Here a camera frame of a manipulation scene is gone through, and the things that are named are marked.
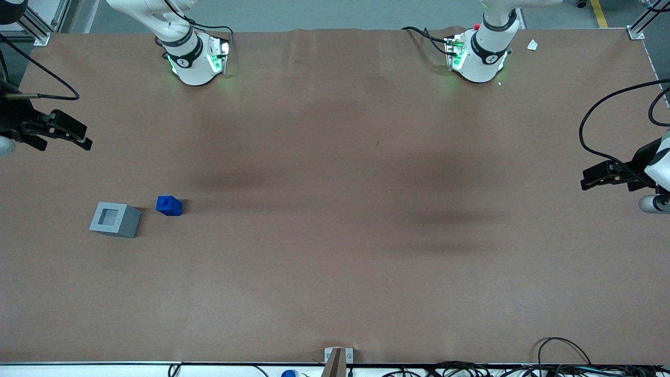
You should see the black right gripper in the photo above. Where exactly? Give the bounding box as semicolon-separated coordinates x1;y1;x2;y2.
0;94;93;151

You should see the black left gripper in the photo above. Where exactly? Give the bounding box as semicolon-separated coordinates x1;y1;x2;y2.
580;137;661;192

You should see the blue plastic part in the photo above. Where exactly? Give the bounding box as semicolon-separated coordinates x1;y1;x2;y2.
156;196;183;217

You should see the gray square base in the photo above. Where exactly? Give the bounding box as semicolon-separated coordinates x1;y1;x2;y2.
89;202;142;239

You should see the brown table cover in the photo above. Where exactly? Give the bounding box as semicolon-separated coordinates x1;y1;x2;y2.
0;26;670;365

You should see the long black left arm cable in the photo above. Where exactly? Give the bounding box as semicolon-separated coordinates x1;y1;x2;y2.
578;79;670;173

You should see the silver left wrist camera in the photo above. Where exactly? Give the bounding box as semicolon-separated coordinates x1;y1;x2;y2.
639;194;670;214

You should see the short looped black cable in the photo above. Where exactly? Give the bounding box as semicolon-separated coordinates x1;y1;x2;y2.
648;86;670;127

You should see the aluminium frame profile with bracket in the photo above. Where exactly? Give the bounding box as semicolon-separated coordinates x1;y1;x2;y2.
10;5;52;47
628;0;661;41

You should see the black looped floor cable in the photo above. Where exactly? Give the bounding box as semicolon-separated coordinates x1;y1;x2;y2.
537;338;592;367

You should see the black left arm base cable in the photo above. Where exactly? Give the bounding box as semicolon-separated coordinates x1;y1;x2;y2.
402;26;453;56

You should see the black cable bundle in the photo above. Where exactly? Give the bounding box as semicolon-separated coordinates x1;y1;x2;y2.
382;360;670;377

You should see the grey metal bracket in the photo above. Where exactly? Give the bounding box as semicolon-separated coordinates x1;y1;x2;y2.
324;347;354;364

